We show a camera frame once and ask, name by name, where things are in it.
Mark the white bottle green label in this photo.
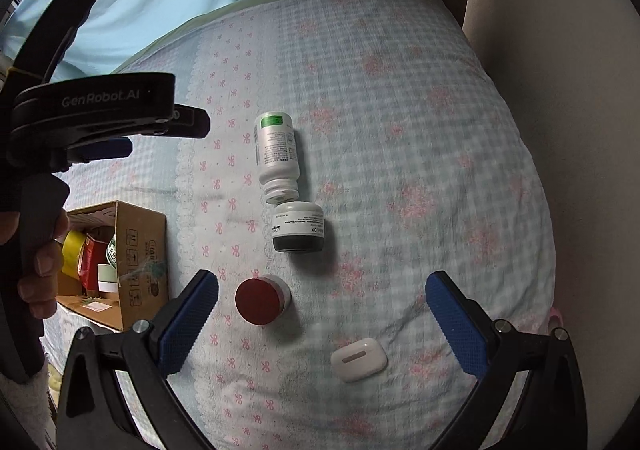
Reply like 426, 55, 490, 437
254, 112, 300, 205

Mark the yellow tape roll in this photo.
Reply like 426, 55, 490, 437
62, 230, 86, 280

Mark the white jar black lid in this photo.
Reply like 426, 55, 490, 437
271, 202, 326, 254

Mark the white earbuds case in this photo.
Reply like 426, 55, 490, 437
330, 337, 388, 383

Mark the white jar red lid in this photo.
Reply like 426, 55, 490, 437
234, 274, 292, 326

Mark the person's left hand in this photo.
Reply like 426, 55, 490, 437
1, 209, 70, 320

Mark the pink object beside bed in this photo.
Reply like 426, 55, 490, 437
547, 307, 564, 333

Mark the pale green jar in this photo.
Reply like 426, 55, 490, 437
96, 263, 119, 294

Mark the red box in carton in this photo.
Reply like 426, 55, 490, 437
78, 225, 115, 296

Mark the white green label jar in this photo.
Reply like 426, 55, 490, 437
105, 235, 117, 270

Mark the cardboard box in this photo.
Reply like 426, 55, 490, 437
56, 201, 168, 331

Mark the checked floral bed sheet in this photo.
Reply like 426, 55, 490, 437
65, 0, 555, 449

